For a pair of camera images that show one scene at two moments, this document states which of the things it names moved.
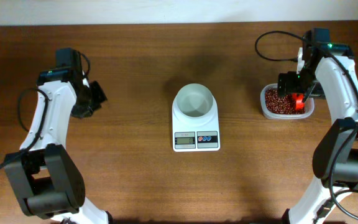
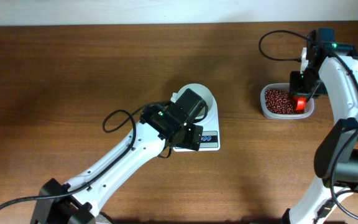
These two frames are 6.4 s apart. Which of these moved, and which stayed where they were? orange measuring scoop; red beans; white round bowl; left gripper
Moved: left gripper
Stayed: orange measuring scoop; red beans; white round bowl
